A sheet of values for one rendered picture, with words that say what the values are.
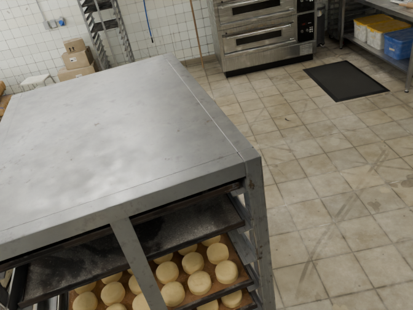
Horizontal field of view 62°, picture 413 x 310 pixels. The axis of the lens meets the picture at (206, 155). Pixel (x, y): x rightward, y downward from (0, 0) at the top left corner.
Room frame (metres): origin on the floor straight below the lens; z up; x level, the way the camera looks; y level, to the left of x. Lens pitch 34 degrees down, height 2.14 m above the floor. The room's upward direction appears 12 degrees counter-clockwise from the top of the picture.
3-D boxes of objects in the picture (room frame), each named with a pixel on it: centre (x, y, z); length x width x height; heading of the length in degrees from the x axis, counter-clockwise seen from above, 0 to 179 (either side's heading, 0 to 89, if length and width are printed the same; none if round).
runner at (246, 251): (0.74, 0.02, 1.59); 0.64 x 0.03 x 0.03; 11
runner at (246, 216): (0.74, 0.02, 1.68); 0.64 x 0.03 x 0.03; 11
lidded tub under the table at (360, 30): (5.04, -2.86, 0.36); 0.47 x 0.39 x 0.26; 89
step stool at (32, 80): (5.76, 2.52, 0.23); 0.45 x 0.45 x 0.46; 82
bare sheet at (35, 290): (0.69, 0.21, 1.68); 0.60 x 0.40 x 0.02; 11
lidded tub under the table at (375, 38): (4.64, -2.86, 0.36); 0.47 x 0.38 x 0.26; 90
